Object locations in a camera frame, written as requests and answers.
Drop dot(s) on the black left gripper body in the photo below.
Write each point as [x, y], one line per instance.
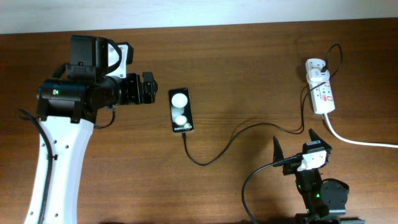
[130, 93]

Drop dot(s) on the white power strip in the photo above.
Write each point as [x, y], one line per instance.
[321, 93]

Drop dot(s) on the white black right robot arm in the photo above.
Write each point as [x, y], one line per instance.
[324, 199]

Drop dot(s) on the black smartphone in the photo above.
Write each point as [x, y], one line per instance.
[181, 110]

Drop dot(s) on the white USB charger adapter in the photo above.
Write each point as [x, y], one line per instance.
[315, 75]

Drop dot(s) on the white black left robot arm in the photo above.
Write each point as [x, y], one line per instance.
[95, 78]

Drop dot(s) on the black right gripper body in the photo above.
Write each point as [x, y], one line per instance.
[291, 168]

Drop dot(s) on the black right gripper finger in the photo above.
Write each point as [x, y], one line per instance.
[315, 138]
[278, 155]

